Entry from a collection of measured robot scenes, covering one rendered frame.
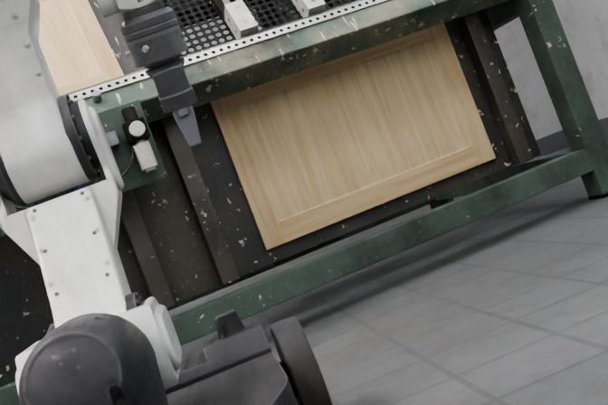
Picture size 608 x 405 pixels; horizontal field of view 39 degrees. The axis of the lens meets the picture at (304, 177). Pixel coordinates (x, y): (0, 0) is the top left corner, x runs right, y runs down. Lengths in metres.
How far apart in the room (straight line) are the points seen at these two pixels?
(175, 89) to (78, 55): 1.39
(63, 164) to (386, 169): 1.74
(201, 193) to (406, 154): 0.74
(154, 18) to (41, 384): 0.60
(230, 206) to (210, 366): 1.38
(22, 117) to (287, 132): 1.59
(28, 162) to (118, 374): 0.48
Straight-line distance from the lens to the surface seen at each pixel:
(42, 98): 1.35
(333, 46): 2.71
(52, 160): 1.34
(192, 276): 2.75
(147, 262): 2.67
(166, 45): 1.33
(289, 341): 1.45
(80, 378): 0.96
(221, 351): 1.46
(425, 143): 2.99
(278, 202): 2.79
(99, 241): 1.30
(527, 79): 6.01
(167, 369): 1.14
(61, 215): 1.34
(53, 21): 2.83
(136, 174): 2.48
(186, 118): 1.33
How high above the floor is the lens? 0.41
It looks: level
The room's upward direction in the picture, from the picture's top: 21 degrees counter-clockwise
